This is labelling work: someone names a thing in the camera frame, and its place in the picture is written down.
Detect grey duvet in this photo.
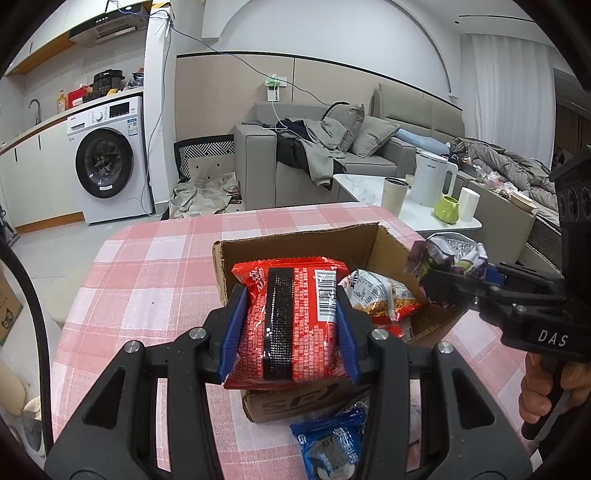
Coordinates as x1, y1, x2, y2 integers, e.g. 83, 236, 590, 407
450, 137, 559, 195

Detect blue cookie packet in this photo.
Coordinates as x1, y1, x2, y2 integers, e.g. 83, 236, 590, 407
290, 390, 375, 480

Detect noodle snack packet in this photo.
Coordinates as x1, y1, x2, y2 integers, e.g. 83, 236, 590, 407
339, 269, 423, 322

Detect grey sofa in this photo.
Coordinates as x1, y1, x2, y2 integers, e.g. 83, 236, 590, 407
233, 83, 465, 210

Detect person's right hand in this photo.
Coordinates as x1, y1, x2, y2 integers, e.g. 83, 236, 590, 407
519, 353, 591, 425

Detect white cup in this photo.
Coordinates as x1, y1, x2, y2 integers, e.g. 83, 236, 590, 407
458, 187, 481, 221

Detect wooden wall cabinet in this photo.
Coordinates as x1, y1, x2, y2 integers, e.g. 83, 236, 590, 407
7, 28, 77, 77

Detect white charging cable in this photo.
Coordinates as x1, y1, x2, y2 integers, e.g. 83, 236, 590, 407
272, 100, 289, 134

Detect pink checkered tablecloth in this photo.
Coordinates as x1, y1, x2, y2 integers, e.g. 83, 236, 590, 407
51, 203, 546, 480

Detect white washing machine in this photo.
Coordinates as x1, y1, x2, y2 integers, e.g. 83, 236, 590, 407
67, 95, 154, 225

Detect white counter cabinet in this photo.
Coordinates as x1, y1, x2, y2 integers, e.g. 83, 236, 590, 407
0, 113, 86, 229

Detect black cable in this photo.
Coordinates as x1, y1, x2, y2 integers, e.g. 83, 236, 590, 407
0, 240, 51, 457

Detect range hood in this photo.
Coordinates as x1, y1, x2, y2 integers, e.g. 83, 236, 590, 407
69, 11, 151, 47

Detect grey bed base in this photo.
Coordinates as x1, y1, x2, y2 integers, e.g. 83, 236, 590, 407
466, 180, 561, 273

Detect black pressure cooker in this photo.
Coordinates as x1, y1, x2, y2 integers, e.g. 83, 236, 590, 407
92, 69, 126, 97

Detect small red snack packet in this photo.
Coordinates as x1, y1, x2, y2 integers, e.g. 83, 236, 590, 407
374, 318, 414, 343

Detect grey hoodie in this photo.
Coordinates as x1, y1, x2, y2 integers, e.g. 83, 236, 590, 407
302, 119, 347, 188

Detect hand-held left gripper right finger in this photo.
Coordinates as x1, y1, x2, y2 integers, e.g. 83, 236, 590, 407
335, 286, 536, 480

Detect red black-striped snack packet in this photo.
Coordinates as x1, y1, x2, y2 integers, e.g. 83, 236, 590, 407
224, 256, 358, 391

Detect printed cardboard box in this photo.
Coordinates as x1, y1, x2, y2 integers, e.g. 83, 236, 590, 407
0, 272, 24, 347

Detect grey pillow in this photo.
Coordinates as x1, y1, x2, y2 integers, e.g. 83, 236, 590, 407
351, 115, 402, 159
322, 104, 365, 151

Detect white electric kettle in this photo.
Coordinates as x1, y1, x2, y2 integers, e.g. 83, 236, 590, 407
411, 151, 459, 208

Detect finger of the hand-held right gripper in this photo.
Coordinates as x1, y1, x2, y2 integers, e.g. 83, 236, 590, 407
422, 269, 492, 308
485, 262, 564, 283

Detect brown cardboard box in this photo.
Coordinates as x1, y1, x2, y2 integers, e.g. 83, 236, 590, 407
212, 222, 467, 423

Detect silver purple snack packet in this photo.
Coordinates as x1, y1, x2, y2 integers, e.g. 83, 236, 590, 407
404, 233, 489, 308

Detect white marble coffee table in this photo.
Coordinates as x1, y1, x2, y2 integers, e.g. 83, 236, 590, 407
332, 173, 483, 234

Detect red box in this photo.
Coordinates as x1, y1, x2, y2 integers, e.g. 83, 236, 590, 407
68, 88, 95, 110

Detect wall power strip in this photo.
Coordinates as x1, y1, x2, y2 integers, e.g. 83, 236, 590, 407
264, 74, 287, 102

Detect beige cup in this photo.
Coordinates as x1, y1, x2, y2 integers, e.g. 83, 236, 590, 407
381, 176, 411, 219

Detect crumpled floor cloth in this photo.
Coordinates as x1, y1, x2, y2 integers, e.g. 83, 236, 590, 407
169, 171, 241, 219

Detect white curtain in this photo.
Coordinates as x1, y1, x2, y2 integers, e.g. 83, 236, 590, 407
471, 34, 555, 162

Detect black clothes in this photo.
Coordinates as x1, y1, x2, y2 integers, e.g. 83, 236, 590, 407
261, 117, 315, 169

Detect light blue blanket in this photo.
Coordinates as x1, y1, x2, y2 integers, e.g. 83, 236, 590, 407
396, 128, 451, 155

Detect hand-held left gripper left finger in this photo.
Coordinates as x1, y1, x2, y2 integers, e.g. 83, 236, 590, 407
44, 284, 250, 480

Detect green mug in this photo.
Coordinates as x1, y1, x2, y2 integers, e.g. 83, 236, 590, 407
433, 195, 460, 223

